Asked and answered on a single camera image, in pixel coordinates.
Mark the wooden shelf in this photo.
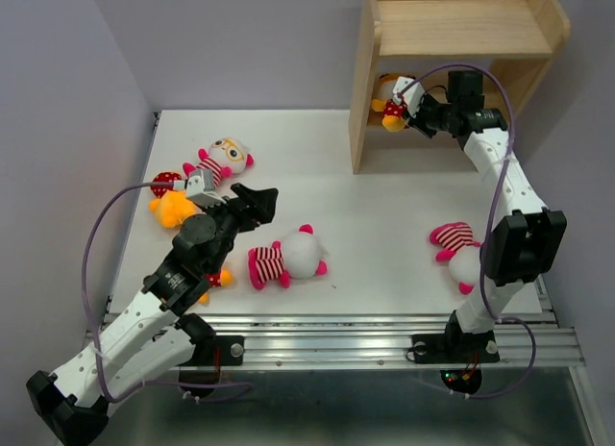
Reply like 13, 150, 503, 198
348, 0, 572, 175

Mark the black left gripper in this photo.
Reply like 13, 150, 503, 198
197, 184, 278, 275

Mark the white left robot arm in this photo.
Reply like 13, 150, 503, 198
26, 181, 279, 445

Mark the white doll right face down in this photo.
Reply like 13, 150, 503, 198
429, 221, 481, 295

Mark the aluminium mounting rail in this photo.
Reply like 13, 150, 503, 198
196, 295, 585, 371

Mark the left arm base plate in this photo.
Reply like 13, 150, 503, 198
180, 334, 245, 367

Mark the white doll face down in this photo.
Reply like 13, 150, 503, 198
429, 221, 481, 295
247, 224, 329, 290

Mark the orange bear polka dot toy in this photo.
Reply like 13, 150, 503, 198
371, 73, 415, 133

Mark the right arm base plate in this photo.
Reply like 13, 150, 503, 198
406, 333, 501, 366

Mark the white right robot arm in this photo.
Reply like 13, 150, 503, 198
392, 64, 567, 359

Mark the white glasses doll striped shirt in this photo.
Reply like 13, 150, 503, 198
183, 137, 255, 186

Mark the white doll centre face down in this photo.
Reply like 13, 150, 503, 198
247, 224, 329, 290

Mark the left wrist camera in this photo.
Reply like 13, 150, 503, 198
172, 169, 225, 210

